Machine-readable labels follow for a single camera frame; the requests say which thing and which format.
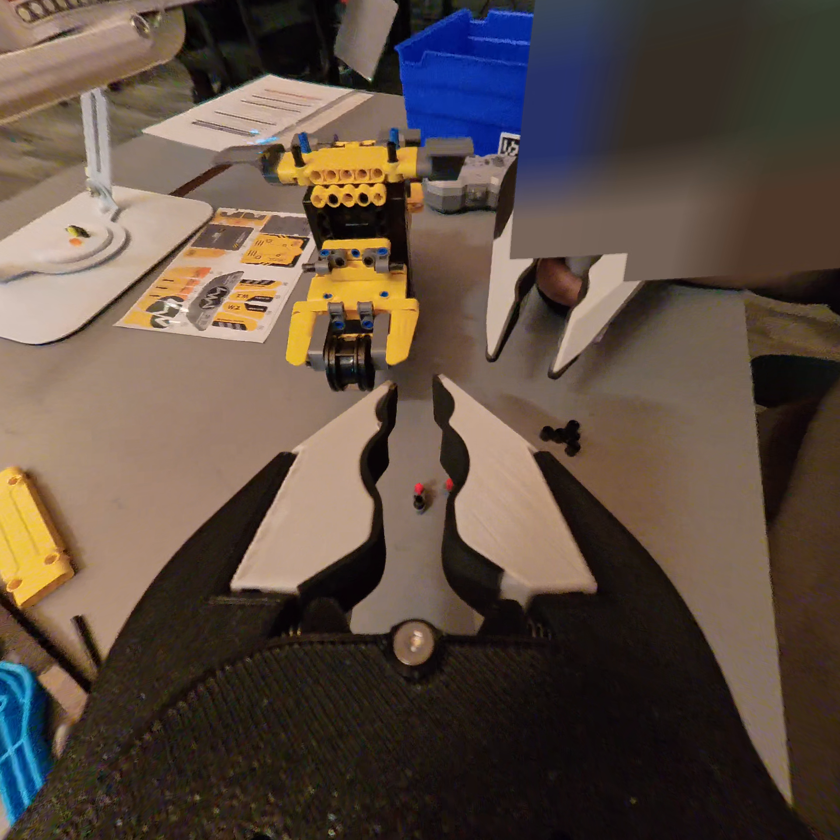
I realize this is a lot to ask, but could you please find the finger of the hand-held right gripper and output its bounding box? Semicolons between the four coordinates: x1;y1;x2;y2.
486;217;538;363
548;252;648;382

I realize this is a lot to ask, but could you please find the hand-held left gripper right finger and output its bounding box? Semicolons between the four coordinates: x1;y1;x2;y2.
431;374;599;619

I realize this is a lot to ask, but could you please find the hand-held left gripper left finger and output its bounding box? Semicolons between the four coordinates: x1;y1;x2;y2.
230;381;400;618

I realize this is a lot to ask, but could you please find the black toy connector piece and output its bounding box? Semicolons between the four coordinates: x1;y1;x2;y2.
539;420;583;458

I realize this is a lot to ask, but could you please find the person's right hand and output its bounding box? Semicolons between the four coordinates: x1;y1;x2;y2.
535;258;592;312

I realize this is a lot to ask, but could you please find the grey toy battery box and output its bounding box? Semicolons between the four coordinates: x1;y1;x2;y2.
423;154;517;215

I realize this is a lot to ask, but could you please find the blue plastic bin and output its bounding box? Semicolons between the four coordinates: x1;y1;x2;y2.
395;8;536;158

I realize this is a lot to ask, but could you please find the yellow toy brick vehicle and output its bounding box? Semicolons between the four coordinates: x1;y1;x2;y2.
211;126;475;393

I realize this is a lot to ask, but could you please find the grey hanging card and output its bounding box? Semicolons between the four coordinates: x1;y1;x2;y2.
333;0;400;81

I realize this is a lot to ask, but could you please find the black chair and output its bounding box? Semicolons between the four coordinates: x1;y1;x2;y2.
750;354;840;411

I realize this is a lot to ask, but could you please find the white printed paper sheet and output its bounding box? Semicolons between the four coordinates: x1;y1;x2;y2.
142;73;375;153

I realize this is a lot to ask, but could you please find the black toy axle rod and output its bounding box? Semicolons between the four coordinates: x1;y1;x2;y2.
0;587;93;694
71;614;104;669

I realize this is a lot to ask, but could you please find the yellow and black sticker sheet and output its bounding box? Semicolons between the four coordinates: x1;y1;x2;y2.
113;207;313;344

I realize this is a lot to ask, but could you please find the yellow toy panel with holes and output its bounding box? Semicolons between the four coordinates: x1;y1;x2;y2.
0;466;76;609

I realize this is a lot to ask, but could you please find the white desk stand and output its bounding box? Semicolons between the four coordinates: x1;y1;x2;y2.
0;88;215;347

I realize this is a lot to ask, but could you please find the blue toy net piece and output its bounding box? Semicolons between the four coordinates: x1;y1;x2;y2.
0;661;55;826

